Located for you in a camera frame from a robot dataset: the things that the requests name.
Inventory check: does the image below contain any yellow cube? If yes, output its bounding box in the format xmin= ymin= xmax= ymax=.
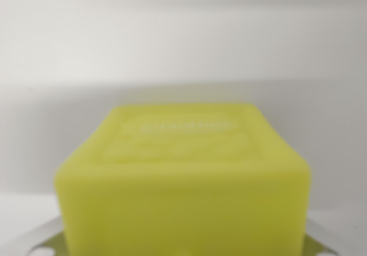
xmin=53 ymin=102 xmax=313 ymax=256

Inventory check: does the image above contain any black silver gripper right finger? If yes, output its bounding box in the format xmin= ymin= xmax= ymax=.
xmin=303 ymin=218 xmax=342 ymax=256

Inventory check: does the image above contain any black silver gripper left finger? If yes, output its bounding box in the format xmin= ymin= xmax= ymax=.
xmin=27 ymin=215 xmax=70 ymax=256

